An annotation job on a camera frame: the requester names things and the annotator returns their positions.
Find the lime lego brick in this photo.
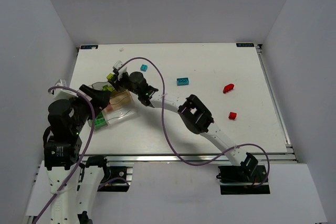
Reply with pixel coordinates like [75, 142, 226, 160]
[107, 73, 118, 83]
[102, 85, 113, 92]

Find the long green lego brick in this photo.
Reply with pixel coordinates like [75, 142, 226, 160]
[94, 113, 108, 131]

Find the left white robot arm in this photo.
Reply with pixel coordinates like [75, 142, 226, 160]
[33, 84, 111, 223]

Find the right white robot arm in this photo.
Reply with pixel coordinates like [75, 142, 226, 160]
[110, 70, 258, 179]

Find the small cyan lego brick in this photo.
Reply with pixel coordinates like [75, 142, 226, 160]
[140, 65, 148, 72]

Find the clear plastic sorting tray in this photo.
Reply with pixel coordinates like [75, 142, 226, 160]
[90, 82, 137, 131]

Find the long cyan lego brick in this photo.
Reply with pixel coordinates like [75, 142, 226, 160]
[176, 78, 189, 86]

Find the left blue corner label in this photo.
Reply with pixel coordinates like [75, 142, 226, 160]
[80, 45, 98, 50]

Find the blue corner label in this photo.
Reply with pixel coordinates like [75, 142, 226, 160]
[236, 42, 255, 48]
[80, 45, 98, 50]

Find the curved red lego piece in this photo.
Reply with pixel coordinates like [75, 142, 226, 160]
[223, 83, 235, 93]

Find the small red lego brick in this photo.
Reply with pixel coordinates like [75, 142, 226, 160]
[228, 112, 237, 120]

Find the right blue corner label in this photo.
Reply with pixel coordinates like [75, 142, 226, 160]
[236, 42, 255, 48]

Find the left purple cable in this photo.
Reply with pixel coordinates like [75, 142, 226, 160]
[31, 86, 96, 224]

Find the purple cable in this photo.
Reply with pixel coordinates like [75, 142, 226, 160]
[31, 86, 96, 224]
[121, 57, 270, 188]

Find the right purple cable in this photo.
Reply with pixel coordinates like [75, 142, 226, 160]
[121, 57, 270, 188]

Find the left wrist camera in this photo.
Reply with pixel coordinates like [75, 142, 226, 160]
[51, 79, 77, 100]

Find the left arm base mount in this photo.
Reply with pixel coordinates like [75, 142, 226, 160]
[85, 156, 130, 193]

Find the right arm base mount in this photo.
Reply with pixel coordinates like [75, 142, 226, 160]
[216, 165, 270, 195]

